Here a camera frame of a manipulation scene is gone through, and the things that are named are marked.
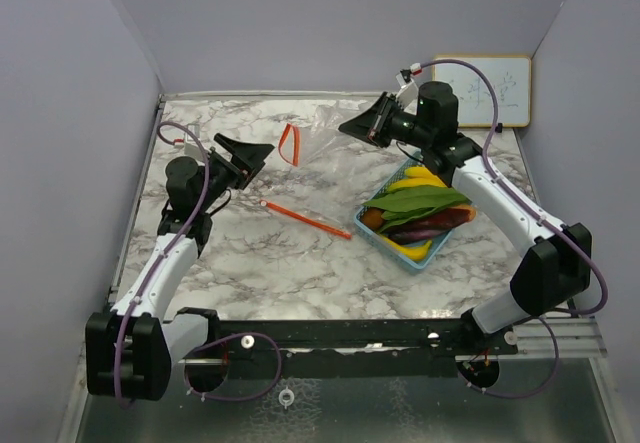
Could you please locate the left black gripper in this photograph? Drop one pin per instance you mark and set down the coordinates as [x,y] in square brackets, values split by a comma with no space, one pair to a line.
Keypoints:
[246,157]

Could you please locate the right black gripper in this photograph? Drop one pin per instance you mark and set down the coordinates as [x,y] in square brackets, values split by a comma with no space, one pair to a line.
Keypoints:
[372,124]

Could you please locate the clear orange zip bag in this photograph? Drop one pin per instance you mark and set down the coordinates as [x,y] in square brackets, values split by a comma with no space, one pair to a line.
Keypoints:
[324,175]

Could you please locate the green leaf vegetable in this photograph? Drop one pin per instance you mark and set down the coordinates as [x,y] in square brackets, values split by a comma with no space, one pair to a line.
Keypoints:
[409,204]

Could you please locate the red orange papaya slice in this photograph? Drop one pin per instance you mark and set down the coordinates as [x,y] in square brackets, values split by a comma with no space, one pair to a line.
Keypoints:
[450,218]

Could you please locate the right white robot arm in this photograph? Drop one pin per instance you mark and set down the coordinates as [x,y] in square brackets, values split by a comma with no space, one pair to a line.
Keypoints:
[552,269]

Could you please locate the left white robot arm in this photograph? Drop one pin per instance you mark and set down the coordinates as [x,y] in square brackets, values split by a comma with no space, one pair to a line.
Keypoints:
[130,349]

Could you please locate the yellow banana bunch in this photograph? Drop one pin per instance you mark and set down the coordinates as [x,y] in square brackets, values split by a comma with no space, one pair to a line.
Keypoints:
[416,176]

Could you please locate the small brown orange fruit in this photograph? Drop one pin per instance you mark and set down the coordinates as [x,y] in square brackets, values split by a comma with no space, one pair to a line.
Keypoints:
[372,218]

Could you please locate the purple eggplant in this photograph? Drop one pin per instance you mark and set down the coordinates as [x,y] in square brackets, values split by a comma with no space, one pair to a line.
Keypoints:
[406,237]

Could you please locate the single yellow banana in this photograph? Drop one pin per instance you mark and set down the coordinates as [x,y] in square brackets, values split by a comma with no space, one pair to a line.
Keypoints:
[413,253]

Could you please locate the blue plastic basket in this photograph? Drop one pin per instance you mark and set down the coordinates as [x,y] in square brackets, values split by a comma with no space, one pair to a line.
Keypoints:
[377,239]

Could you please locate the small whiteboard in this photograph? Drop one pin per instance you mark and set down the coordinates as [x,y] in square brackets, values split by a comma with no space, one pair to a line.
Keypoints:
[510,77]

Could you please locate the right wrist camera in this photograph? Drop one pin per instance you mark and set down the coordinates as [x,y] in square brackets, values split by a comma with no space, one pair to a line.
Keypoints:
[408,91]

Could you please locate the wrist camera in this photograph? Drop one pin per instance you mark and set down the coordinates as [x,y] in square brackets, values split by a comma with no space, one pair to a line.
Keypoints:
[408,91]
[188,142]

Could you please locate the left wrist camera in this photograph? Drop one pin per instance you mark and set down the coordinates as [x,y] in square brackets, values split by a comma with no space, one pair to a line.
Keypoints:
[188,142]

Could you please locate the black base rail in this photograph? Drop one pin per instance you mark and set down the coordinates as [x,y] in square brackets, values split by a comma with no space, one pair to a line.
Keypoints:
[320,349]

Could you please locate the white ring pull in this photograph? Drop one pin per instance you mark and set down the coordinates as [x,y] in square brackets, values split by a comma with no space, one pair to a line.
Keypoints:
[286,397]

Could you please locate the aluminium extrusion rail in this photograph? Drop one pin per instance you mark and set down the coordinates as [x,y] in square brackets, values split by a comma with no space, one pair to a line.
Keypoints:
[575,338]

